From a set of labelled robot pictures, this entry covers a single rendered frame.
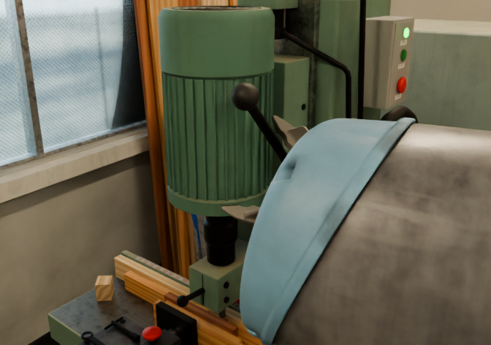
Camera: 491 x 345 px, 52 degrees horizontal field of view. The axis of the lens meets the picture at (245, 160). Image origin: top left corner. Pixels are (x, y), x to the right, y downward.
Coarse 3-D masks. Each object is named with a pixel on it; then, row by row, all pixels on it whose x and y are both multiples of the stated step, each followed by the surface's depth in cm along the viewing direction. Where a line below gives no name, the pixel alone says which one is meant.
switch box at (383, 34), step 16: (384, 16) 95; (368, 32) 90; (384, 32) 88; (400, 32) 90; (368, 48) 91; (384, 48) 89; (400, 48) 91; (368, 64) 92; (384, 64) 90; (368, 80) 92; (384, 80) 91; (368, 96) 93; (384, 96) 91
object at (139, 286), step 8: (128, 272) 110; (128, 280) 109; (136, 280) 107; (144, 280) 107; (128, 288) 110; (136, 288) 108; (144, 288) 106; (152, 288) 105; (160, 288) 105; (144, 296) 107; (152, 296) 105; (160, 296) 103; (240, 328) 93; (240, 336) 91; (248, 336) 90; (248, 344) 90; (256, 344) 89
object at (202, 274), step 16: (240, 240) 97; (240, 256) 92; (192, 272) 88; (208, 272) 87; (224, 272) 87; (240, 272) 90; (192, 288) 89; (208, 288) 87; (224, 288) 87; (208, 304) 88; (224, 304) 88
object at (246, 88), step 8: (240, 88) 61; (248, 88) 61; (232, 96) 62; (240, 96) 61; (248, 96) 61; (256, 96) 62; (240, 104) 61; (248, 104) 61; (256, 104) 62; (248, 112) 64; (256, 112) 64; (256, 120) 65; (264, 120) 66; (264, 128) 67; (264, 136) 68; (272, 136) 68; (272, 144) 69; (280, 144) 70; (280, 152) 71; (280, 160) 73
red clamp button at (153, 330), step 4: (148, 328) 80; (152, 328) 80; (156, 328) 80; (160, 328) 80; (144, 332) 79; (148, 332) 79; (152, 332) 79; (156, 332) 79; (160, 332) 79; (144, 336) 78; (148, 336) 78; (152, 336) 78; (156, 336) 78; (148, 340) 78; (152, 340) 78
